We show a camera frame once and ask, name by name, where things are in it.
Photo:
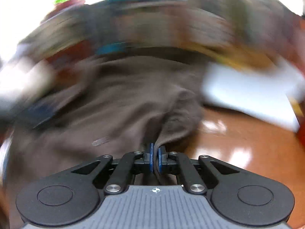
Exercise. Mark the white paper sheet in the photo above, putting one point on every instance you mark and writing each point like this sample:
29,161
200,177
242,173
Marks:
262,95

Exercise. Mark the brown garment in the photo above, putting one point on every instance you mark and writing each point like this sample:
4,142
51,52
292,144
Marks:
117,107

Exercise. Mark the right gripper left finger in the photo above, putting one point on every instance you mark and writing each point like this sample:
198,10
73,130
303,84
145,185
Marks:
130,165

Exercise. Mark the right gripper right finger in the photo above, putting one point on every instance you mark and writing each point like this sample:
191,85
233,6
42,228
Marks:
178,164

